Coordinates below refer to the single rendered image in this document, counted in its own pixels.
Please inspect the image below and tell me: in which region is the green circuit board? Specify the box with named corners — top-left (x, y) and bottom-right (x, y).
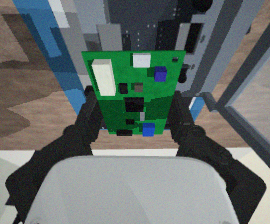
top-left (81, 50), bottom-right (186, 137)

